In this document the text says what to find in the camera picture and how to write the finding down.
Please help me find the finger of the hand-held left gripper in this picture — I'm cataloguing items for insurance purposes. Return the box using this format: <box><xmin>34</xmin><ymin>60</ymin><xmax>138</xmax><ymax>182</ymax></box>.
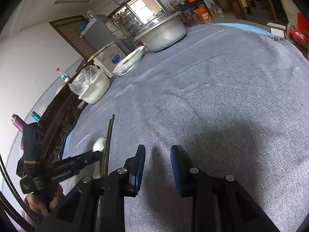
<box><xmin>49</xmin><ymin>150</ymin><xmax>104</xmax><ymax>182</ymax></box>

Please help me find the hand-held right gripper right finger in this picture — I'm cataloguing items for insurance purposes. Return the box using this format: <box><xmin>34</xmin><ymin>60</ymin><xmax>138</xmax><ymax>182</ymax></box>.
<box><xmin>170</xmin><ymin>145</ymin><xmax>280</xmax><ymax>232</ymax></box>

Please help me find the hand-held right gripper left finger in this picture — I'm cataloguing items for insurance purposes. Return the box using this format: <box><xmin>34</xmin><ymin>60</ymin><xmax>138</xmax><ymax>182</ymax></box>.
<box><xmin>36</xmin><ymin>144</ymin><xmax>146</xmax><ymax>232</ymax></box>

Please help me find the white ceramic spoon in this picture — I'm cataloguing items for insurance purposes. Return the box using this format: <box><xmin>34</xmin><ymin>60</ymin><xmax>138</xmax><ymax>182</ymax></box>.
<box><xmin>93</xmin><ymin>137</ymin><xmax>106</xmax><ymax>152</ymax></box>

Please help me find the person's left hand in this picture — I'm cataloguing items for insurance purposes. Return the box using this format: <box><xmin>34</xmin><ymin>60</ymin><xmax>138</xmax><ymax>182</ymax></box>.
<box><xmin>26</xmin><ymin>185</ymin><xmax>64</xmax><ymax>217</ymax></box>

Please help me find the purple thermos bottle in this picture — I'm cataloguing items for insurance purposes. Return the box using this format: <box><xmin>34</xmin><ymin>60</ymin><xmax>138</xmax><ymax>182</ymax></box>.
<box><xmin>11</xmin><ymin>114</ymin><xmax>25</xmax><ymax>132</ymax></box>

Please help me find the carved dark wooden sideboard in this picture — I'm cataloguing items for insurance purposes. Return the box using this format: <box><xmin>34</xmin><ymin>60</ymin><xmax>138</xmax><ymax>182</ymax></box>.
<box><xmin>39</xmin><ymin>60</ymin><xmax>87</xmax><ymax>162</ymax></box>

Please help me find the white plastic basin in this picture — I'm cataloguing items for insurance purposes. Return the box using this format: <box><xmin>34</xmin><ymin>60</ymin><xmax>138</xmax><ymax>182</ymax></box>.
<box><xmin>78</xmin><ymin>71</ymin><xmax>111</xmax><ymax>104</ymax></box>

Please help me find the clear plastic bottle red cap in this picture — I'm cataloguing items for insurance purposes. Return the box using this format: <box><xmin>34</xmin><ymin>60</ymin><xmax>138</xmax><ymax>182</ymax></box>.
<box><xmin>56</xmin><ymin>68</ymin><xmax>71</xmax><ymax>83</ymax></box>

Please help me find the grey tablecloth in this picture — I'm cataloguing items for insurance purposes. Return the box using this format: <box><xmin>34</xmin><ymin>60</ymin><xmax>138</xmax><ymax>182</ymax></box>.
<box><xmin>61</xmin><ymin>23</ymin><xmax>309</xmax><ymax>232</ymax></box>

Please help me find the clear plastic bag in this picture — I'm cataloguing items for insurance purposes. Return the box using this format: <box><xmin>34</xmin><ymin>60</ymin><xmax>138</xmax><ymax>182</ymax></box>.
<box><xmin>69</xmin><ymin>65</ymin><xmax>102</xmax><ymax>95</ymax></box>

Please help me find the white chest freezer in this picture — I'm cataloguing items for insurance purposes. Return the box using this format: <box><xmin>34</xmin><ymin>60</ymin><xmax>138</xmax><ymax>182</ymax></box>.
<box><xmin>87</xmin><ymin>42</ymin><xmax>126</xmax><ymax>78</ymax></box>

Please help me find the brown door curtain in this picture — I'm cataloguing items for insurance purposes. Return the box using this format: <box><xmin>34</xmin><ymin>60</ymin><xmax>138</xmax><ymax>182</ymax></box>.
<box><xmin>49</xmin><ymin>16</ymin><xmax>97</xmax><ymax>61</ymax></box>

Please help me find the grey refrigerator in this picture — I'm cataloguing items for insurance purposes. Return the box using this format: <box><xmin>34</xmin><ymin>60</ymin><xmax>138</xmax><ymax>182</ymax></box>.
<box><xmin>80</xmin><ymin>14</ymin><xmax>131</xmax><ymax>56</ymax></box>

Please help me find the aluminium pot with lid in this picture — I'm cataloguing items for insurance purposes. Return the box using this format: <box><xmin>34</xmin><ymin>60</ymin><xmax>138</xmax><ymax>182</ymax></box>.
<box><xmin>133</xmin><ymin>11</ymin><xmax>187</xmax><ymax>52</ymax></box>

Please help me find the glass display cabinet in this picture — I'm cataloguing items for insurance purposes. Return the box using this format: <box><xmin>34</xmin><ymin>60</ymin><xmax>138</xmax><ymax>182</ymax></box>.
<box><xmin>109</xmin><ymin>5</ymin><xmax>145</xmax><ymax>41</ymax></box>

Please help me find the light blue table cover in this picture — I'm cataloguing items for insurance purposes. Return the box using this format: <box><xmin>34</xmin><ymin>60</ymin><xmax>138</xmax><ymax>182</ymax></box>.
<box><xmin>61</xmin><ymin>22</ymin><xmax>274</xmax><ymax>160</ymax></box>

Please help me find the orange cardboard box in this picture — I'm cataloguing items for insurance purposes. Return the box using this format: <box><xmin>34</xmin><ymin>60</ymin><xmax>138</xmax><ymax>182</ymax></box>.
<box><xmin>195</xmin><ymin>6</ymin><xmax>213</xmax><ymax>21</ymax></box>

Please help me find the blue water jug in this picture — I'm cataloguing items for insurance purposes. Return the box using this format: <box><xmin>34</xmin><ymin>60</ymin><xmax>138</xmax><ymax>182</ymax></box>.
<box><xmin>210</xmin><ymin>3</ymin><xmax>223</xmax><ymax>15</ymax></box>

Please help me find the white step stool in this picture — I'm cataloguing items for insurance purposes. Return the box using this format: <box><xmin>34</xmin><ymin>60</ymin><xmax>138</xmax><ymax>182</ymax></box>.
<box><xmin>267</xmin><ymin>22</ymin><xmax>288</xmax><ymax>39</ymax></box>

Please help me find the red plastic chair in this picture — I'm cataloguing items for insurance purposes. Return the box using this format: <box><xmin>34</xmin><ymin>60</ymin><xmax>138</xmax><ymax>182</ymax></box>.
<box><xmin>287</xmin><ymin>12</ymin><xmax>309</xmax><ymax>44</ymax></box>

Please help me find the beige armchair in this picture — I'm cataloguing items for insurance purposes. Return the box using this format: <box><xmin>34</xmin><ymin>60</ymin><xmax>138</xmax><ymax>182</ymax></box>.
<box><xmin>278</xmin><ymin>0</ymin><xmax>309</xmax><ymax>29</ymax></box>

